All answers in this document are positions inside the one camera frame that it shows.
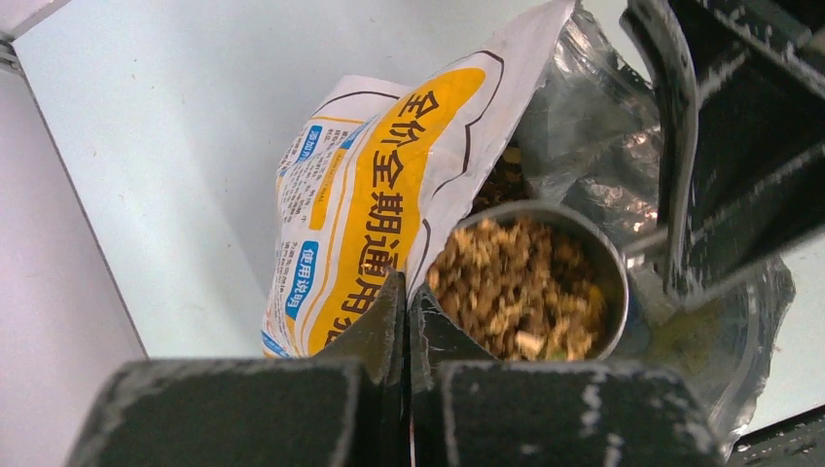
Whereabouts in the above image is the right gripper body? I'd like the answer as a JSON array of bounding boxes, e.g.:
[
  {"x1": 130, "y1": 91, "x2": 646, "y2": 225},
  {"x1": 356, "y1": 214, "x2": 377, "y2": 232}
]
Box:
[{"x1": 622, "y1": 1, "x2": 824, "y2": 306}]

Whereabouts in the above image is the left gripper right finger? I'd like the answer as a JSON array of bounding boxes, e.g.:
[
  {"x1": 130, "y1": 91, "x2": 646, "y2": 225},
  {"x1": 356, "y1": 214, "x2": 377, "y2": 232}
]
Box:
[{"x1": 408, "y1": 286, "x2": 724, "y2": 466}]

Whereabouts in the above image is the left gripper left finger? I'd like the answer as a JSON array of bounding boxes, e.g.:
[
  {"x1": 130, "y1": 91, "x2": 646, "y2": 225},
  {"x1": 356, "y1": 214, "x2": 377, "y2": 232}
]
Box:
[{"x1": 67, "y1": 272, "x2": 408, "y2": 466}]

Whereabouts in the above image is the metal food scoop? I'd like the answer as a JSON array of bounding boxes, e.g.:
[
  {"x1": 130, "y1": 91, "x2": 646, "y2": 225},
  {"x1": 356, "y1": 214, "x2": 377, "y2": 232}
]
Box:
[{"x1": 426, "y1": 200, "x2": 667, "y2": 362}]

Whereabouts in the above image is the pet food bag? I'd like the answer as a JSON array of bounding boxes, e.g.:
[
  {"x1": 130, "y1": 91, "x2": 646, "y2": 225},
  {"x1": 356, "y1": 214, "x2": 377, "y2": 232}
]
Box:
[{"x1": 262, "y1": 1, "x2": 795, "y2": 462}]

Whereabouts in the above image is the pet food kibble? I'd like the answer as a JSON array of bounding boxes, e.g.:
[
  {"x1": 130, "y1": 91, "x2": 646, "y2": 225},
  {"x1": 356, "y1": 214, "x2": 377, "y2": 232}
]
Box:
[{"x1": 427, "y1": 217, "x2": 608, "y2": 361}]

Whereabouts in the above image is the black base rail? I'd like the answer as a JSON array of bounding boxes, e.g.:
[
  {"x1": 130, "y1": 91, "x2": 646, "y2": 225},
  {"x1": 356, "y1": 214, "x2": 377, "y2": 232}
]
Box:
[{"x1": 726, "y1": 406, "x2": 825, "y2": 467}]

